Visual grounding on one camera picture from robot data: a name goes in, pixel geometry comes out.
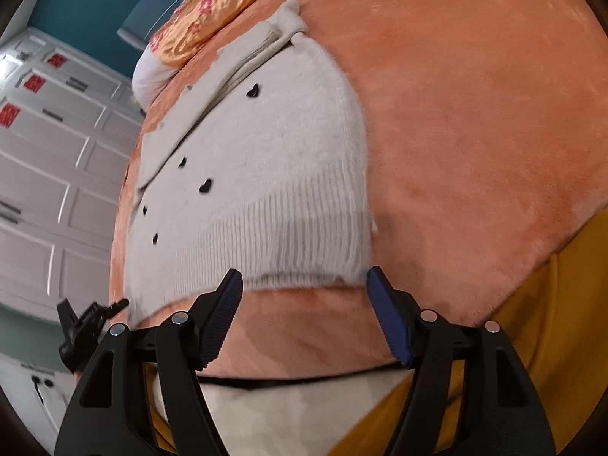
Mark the white knitted sweater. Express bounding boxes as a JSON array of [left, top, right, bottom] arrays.
[[123, 0, 371, 324]]

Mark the mustard yellow garment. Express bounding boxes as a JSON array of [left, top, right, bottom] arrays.
[[150, 208, 608, 456]]

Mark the orange floral satin pillow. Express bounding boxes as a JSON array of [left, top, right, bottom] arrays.
[[149, 0, 256, 68]]

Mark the white panelled wardrobe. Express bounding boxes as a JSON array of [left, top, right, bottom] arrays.
[[0, 25, 147, 456]]

